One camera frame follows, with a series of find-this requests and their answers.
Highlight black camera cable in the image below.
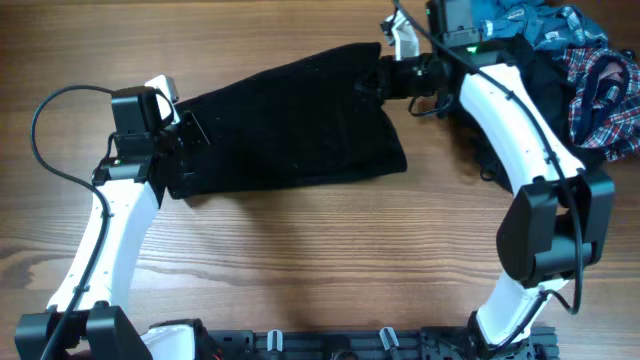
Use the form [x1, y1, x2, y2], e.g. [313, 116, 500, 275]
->
[29, 83, 176, 360]
[389, 0, 585, 351]

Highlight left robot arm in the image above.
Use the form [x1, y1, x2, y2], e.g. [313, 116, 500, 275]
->
[15, 75, 218, 359]

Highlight red plaid shirt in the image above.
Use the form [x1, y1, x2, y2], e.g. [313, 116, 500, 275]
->
[552, 48, 639, 162]

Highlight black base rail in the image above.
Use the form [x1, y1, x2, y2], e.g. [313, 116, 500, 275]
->
[209, 327, 560, 360]

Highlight black knit sweater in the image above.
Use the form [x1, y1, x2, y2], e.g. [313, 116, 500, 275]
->
[168, 42, 407, 199]

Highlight left black camera cable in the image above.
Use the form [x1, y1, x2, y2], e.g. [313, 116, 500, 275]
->
[29, 83, 176, 360]

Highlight black garment underneath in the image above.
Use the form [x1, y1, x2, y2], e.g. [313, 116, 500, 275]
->
[449, 36, 604, 195]

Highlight blue patterned garment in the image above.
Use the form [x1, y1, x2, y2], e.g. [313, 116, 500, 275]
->
[471, 0, 609, 51]

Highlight right black camera cable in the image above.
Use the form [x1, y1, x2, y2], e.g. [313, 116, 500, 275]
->
[389, 0, 585, 351]

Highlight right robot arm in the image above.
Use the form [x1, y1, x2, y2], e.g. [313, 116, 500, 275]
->
[378, 1, 614, 359]

